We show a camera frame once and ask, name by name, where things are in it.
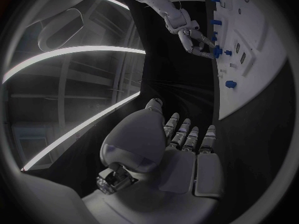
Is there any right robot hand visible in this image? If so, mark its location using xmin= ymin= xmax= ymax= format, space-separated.
xmin=177 ymin=28 xmax=216 ymax=60

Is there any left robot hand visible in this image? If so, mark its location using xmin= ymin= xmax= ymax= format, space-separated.
xmin=81 ymin=98 xmax=226 ymax=224

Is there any blue gear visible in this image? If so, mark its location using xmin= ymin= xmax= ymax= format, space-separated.
xmin=213 ymin=45 xmax=223 ymax=59

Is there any white task board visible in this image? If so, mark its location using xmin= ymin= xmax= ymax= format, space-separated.
xmin=212 ymin=0 xmax=288 ymax=120

